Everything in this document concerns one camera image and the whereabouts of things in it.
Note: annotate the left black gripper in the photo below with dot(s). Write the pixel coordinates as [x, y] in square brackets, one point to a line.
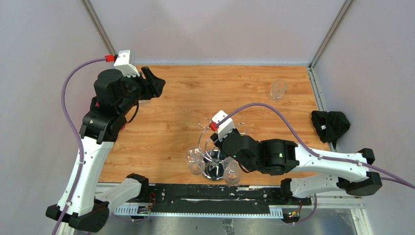
[152, 85]

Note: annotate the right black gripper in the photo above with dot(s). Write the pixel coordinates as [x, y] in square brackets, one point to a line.
[215, 137]

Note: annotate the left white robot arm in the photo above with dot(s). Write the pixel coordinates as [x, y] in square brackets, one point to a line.
[115, 95]

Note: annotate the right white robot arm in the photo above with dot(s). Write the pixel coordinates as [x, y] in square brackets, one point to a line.
[348, 172]

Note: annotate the chrome wine glass rack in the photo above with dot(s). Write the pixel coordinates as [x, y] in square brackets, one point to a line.
[214, 159]

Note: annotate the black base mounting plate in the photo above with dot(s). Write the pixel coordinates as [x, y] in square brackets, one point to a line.
[211, 200]

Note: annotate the black cloth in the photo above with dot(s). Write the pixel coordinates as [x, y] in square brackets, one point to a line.
[330, 126]

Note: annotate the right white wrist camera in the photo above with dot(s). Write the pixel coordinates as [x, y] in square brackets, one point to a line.
[225, 128]

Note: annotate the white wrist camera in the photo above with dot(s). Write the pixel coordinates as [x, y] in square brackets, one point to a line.
[225, 128]
[123, 63]

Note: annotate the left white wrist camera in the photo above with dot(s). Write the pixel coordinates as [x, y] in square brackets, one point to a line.
[123, 63]

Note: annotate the aluminium frame rail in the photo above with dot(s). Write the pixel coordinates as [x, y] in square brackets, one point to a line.
[330, 213]

